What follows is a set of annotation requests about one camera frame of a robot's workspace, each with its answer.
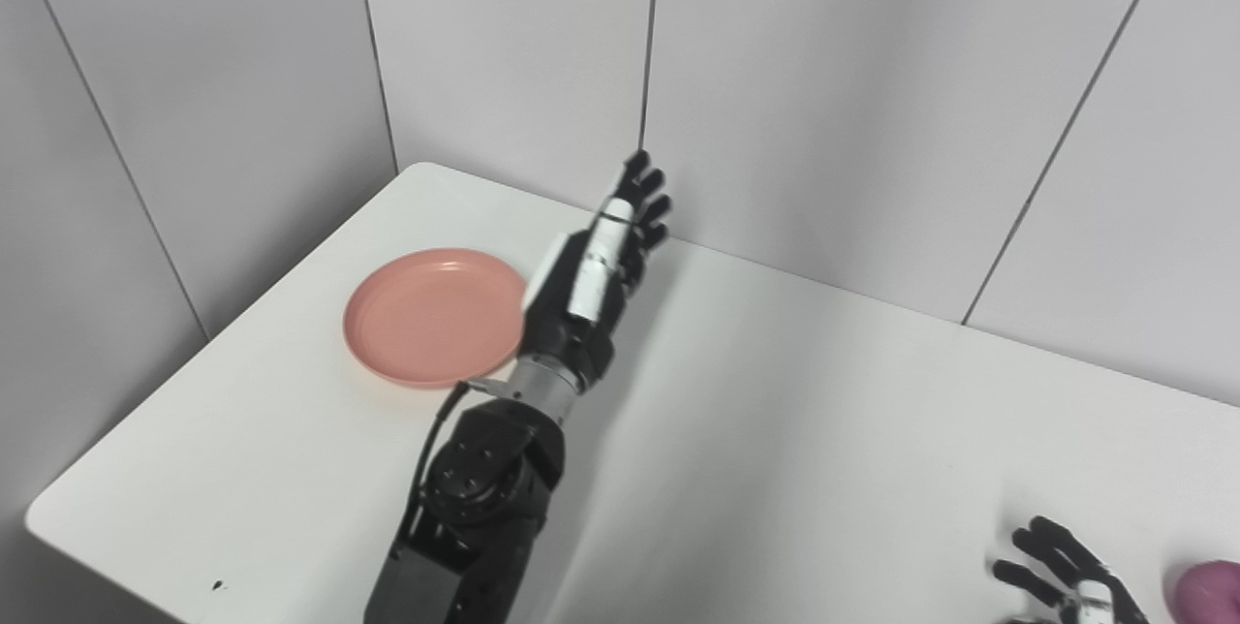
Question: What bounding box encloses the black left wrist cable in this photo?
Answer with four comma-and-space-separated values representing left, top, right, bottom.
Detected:
411, 380, 514, 518

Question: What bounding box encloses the pink plate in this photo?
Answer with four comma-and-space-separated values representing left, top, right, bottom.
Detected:
343, 249, 530, 390

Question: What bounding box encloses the purple onion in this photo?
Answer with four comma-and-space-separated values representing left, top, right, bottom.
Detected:
1174, 560, 1240, 624

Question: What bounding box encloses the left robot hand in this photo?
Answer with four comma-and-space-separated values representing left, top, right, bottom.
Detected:
517, 150, 673, 394

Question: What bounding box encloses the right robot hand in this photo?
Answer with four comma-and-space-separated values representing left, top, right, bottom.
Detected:
992, 515, 1154, 624

